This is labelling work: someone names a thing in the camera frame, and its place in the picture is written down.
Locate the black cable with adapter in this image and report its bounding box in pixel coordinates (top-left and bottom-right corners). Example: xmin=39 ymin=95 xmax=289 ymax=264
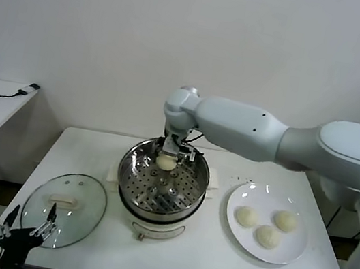
xmin=0 ymin=78 xmax=41 ymax=112

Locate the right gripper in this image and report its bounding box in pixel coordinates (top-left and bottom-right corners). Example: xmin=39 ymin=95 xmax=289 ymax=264
xmin=153 ymin=132 xmax=191 ymax=167

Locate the glass lid with white handle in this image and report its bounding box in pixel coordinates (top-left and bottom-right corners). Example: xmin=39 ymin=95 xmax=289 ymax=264
xmin=16 ymin=165 xmax=112 ymax=257

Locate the white round plate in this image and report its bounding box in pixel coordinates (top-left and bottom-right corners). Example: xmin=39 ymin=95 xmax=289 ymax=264
xmin=218 ymin=178 xmax=317 ymax=269

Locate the white steamed baozi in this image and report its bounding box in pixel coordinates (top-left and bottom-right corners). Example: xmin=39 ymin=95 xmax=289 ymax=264
xmin=154 ymin=151 xmax=179 ymax=174
xmin=232 ymin=205 xmax=261 ymax=230
xmin=252 ymin=223 xmax=283 ymax=252
xmin=271 ymin=208 xmax=300 ymax=235

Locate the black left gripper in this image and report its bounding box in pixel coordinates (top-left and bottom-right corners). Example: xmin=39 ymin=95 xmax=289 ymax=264
xmin=0 ymin=193 xmax=62 ymax=269

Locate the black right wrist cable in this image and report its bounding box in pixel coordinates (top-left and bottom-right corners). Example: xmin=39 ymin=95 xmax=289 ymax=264
xmin=180 ymin=127 xmax=209 ymax=157

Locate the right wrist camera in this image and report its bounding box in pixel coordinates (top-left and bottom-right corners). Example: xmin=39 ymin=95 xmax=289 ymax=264
xmin=184 ymin=146 xmax=200 ymax=164

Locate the stainless steel steamer basket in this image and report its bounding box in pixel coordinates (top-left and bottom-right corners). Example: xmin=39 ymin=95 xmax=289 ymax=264
xmin=100 ymin=129 xmax=228 ymax=230

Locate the white electric cooker base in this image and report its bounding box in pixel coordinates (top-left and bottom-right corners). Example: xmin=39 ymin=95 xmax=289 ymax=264
xmin=110 ymin=179 xmax=207 ymax=251

